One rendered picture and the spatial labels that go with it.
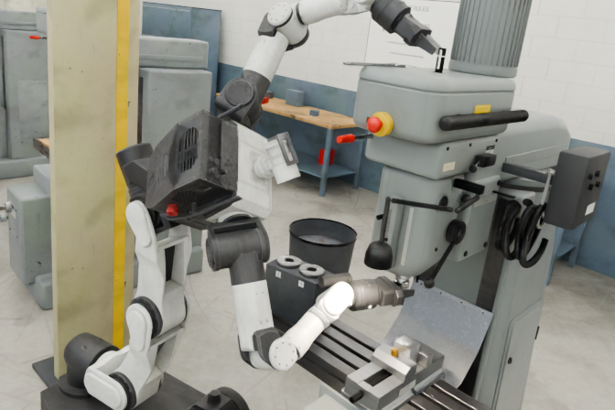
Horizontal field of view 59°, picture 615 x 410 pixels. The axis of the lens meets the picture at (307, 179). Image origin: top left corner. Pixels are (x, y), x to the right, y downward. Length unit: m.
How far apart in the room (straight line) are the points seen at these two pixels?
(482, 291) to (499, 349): 0.22
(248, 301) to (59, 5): 1.73
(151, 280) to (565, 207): 1.24
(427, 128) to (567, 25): 4.60
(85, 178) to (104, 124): 0.28
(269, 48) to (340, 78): 5.62
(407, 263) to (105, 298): 2.01
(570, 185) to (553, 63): 4.30
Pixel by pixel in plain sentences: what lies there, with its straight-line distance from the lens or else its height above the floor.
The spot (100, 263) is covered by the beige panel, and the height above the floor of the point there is 0.65.
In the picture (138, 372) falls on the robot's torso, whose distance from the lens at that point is 2.02.
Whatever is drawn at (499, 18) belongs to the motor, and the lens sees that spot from 1.66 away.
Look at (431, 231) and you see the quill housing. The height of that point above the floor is 1.47.
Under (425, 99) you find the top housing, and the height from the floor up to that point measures 1.84.
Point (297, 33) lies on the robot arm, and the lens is 1.67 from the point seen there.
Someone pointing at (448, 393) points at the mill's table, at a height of 0.94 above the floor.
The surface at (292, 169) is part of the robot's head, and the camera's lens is 1.42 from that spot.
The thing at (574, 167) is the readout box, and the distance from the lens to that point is 1.61.
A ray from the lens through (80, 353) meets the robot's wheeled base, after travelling 2.24.
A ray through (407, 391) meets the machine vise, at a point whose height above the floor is 0.97.
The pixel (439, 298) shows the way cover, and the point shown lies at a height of 1.08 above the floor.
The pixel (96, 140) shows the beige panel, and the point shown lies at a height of 1.32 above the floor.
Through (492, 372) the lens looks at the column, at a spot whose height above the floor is 0.87.
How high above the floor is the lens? 1.98
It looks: 16 degrees down
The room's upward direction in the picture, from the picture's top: 7 degrees clockwise
